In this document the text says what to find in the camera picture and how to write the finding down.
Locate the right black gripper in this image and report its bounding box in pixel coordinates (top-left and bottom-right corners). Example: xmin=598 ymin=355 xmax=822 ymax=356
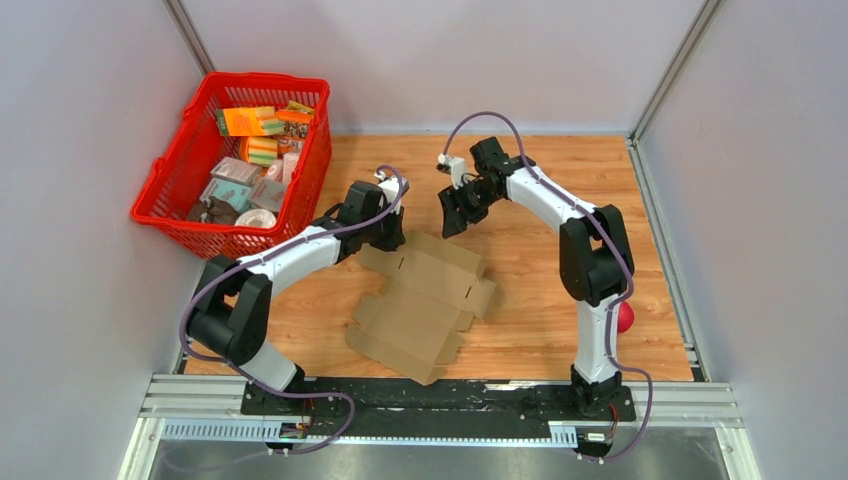
xmin=440 ymin=178 xmax=503 ymax=239

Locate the brown cardboard box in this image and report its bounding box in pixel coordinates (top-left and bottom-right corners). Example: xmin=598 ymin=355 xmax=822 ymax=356
xmin=345 ymin=230 xmax=497 ymax=385

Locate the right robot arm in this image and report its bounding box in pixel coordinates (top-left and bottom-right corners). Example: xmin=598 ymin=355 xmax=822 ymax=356
xmin=436 ymin=137 xmax=634 ymax=419

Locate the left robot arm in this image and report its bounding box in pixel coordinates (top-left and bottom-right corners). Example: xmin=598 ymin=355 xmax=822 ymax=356
xmin=178 ymin=177 xmax=409 ymax=415

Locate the grey pink box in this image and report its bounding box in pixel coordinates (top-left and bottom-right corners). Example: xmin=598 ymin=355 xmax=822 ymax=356
xmin=248 ymin=177 xmax=288 ymax=214

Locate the teal patterned box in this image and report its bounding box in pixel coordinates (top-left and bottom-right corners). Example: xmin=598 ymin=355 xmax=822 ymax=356
xmin=199 ymin=177 xmax=252 ymax=213

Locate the orange box in basket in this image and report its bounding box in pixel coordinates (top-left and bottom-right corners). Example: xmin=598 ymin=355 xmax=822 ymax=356
xmin=215 ymin=106 xmax=285 ymax=137

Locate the white tape roll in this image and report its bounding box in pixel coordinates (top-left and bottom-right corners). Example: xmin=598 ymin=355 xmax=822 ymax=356
xmin=235 ymin=208 xmax=277 ymax=229

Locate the striped sponge pack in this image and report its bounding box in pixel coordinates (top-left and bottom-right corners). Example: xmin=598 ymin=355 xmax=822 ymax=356
xmin=238 ymin=136 xmax=278 ymax=168

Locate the red plastic basket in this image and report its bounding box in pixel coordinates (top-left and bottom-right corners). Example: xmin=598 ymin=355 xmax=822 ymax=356
xmin=130 ymin=72 xmax=332 ymax=260

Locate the red apple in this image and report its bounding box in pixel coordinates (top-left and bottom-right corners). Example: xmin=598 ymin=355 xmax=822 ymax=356
xmin=617 ymin=302 xmax=635 ymax=334

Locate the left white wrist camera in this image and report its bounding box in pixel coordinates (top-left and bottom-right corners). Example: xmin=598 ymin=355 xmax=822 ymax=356
xmin=374 ymin=165 xmax=410 ymax=213

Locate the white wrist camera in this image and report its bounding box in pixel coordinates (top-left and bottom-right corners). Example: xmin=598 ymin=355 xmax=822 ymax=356
xmin=374 ymin=165 xmax=410 ymax=213
xmin=436 ymin=153 xmax=469 ymax=190

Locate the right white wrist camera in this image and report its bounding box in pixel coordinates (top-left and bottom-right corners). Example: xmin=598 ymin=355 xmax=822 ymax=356
xmin=436 ymin=153 xmax=469 ymax=190

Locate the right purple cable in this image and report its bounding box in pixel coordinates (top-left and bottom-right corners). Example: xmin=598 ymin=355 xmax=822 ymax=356
xmin=440 ymin=110 xmax=656 ymax=463

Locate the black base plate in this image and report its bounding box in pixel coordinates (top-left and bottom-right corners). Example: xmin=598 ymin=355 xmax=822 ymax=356
xmin=240 ymin=377 xmax=636 ymax=440

